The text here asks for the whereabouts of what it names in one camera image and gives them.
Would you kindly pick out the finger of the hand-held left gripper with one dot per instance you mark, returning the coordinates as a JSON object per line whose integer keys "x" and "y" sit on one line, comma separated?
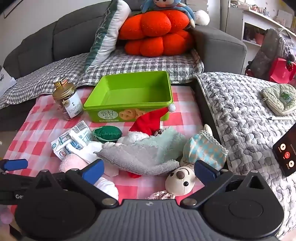
{"x": 13, "y": 164}

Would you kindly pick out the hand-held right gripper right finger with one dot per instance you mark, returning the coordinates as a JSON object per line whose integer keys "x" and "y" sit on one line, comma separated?
{"x": 204, "y": 171}

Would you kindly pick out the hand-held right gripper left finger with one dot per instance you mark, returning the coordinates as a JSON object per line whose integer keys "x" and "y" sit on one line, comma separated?
{"x": 93, "y": 171}

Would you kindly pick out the white tissue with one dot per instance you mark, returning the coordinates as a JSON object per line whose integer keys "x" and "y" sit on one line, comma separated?
{"x": 107, "y": 188}

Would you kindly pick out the rabbit doll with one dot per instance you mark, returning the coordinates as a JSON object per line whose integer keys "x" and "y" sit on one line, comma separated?
{"x": 203, "y": 148}

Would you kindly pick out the dark green round plush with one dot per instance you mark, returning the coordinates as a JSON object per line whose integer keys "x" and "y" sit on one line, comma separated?
{"x": 107, "y": 134}

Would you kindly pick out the grey-green towel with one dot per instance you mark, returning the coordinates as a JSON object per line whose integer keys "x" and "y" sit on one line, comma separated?
{"x": 148, "y": 153}

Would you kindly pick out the plush toy with red hat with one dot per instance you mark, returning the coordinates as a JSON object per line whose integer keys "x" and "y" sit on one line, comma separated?
{"x": 148, "y": 122}

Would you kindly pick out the green plastic box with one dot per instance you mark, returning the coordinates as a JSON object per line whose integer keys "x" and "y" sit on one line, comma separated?
{"x": 129, "y": 92}

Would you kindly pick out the blue and white milk carton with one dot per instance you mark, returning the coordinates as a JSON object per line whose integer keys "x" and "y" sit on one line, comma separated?
{"x": 81, "y": 135}
{"x": 61, "y": 147}

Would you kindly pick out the pink checked tablecloth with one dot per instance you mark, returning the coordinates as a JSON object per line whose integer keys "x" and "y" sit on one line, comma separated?
{"x": 41, "y": 129}

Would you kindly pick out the patterned wrapper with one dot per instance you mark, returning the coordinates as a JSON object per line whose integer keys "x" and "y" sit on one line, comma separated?
{"x": 161, "y": 195}

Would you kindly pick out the dark ottoman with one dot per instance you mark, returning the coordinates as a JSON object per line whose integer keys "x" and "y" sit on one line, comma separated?
{"x": 203, "y": 104}

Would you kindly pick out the grey quilted blanket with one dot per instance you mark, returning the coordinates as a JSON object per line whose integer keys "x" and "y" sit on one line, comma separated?
{"x": 242, "y": 115}

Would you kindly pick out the clear jar with gold lid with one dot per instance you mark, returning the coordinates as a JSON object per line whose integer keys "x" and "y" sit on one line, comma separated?
{"x": 69, "y": 106}

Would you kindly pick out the black smartphone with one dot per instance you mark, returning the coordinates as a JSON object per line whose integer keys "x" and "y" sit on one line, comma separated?
{"x": 286, "y": 153}

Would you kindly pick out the white pen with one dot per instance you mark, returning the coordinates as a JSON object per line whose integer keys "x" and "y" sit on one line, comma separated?
{"x": 279, "y": 118}

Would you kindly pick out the small tin can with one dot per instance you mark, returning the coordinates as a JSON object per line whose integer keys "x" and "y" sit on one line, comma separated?
{"x": 60, "y": 83}

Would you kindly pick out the green quilted pouch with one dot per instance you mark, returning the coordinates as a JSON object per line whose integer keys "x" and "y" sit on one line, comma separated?
{"x": 279, "y": 99}

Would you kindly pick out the grey checked sofa cover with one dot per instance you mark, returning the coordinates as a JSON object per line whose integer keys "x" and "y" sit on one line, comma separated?
{"x": 138, "y": 62}

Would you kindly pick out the red bag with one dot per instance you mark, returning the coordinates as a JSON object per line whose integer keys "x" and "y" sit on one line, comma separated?
{"x": 279, "y": 70}

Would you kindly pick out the orange pumpkin cushion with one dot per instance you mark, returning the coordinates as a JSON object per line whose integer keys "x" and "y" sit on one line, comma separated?
{"x": 152, "y": 23}
{"x": 159, "y": 46}

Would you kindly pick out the grey backpack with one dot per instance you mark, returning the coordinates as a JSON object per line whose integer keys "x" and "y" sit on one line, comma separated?
{"x": 266, "y": 53}

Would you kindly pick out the strawberry charm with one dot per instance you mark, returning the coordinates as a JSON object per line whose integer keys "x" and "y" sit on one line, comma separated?
{"x": 289, "y": 65}

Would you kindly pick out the green and white pillow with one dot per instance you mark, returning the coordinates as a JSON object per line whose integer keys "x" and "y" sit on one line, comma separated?
{"x": 104, "y": 34}

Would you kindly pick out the grey sofa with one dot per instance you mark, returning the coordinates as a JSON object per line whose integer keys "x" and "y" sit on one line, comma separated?
{"x": 74, "y": 30}

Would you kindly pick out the white desk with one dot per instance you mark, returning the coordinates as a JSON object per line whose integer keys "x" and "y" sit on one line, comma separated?
{"x": 247, "y": 18}

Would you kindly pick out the blue plush doll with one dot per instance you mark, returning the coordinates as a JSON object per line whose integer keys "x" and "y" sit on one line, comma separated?
{"x": 185, "y": 11}

